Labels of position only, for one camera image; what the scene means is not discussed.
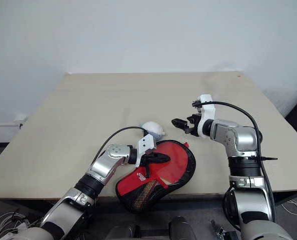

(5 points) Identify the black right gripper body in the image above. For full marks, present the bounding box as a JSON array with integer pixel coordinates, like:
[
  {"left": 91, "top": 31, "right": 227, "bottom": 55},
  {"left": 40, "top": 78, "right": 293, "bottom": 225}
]
[{"left": 187, "top": 113, "right": 202, "bottom": 137}]

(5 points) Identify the white wall socket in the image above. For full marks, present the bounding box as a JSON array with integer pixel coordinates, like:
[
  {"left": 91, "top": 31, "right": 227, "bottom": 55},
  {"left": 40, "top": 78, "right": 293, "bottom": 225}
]
[{"left": 14, "top": 112, "right": 30, "bottom": 129}]

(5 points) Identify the small metal bracket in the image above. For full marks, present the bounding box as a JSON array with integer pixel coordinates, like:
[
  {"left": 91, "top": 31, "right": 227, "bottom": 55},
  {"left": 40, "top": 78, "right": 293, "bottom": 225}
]
[{"left": 210, "top": 219, "right": 239, "bottom": 240}]

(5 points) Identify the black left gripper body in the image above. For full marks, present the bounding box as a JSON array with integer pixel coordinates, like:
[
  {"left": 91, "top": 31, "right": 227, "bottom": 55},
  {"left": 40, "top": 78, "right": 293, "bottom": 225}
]
[{"left": 140, "top": 152, "right": 157, "bottom": 169}]

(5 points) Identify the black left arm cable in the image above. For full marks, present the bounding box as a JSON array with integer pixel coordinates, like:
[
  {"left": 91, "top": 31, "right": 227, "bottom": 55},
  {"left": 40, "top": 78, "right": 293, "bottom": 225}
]
[{"left": 90, "top": 126, "right": 149, "bottom": 167}]

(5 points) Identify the dark rounded shape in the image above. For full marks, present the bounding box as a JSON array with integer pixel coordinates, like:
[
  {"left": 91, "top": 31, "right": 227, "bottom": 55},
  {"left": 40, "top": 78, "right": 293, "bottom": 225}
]
[
  {"left": 168, "top": 215, "right": 197, "bottom": 240},
  {"left": 105, "top": 223, "right": 142, "bottom": 240}
]

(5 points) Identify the white crumpled wad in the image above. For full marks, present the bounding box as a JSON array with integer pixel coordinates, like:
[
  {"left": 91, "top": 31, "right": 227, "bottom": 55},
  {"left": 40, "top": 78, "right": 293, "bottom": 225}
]
[{"left": 137, "top": 121, "right": 167, "bottom": 139}]

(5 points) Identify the black mesh pouch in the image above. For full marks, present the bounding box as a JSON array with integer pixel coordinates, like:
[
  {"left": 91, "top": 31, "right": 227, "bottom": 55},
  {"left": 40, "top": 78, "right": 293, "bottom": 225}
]
[{"left": 115, "top": 139, "right": 197, "bottom": 214}]

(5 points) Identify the black metal table frame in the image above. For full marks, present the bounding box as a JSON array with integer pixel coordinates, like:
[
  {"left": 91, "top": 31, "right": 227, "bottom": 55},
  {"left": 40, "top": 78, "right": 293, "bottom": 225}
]
[{"left": 95, "top": 188, "right": 297, "bottom": 221}]

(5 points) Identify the white power strip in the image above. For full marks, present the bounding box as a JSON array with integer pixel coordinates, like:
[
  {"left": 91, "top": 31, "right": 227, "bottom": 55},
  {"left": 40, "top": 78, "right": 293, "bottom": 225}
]
[{"left": 0, "top": 224, "right": 29, "bottom": 238}]

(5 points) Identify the white wall skirting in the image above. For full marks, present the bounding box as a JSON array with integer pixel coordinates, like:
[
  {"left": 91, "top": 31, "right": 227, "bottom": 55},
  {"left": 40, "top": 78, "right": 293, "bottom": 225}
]
[{"left": 0, "top": 122, "right": 21, "bottom": 143}]

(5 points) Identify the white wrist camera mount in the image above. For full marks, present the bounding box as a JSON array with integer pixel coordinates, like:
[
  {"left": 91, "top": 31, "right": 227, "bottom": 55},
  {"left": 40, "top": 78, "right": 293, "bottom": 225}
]
[
  {"left": 135, "top": 134, "right": 157, "bottom": 168},
  {"left": 197, "top": 94, "right": 216, "bottom": 138}
]

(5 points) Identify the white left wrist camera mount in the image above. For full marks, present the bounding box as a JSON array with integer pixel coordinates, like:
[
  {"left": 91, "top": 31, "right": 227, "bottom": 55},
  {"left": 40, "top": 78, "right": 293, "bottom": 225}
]
[{"left": 135, "top": 134, "right": 157, "bottom": 168}]

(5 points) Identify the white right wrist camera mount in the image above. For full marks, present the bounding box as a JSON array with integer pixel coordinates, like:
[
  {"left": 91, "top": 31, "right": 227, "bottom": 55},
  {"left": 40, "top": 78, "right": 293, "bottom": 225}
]
[{"left": 197, "top": 94, "right": 216, "bottom": 138}]

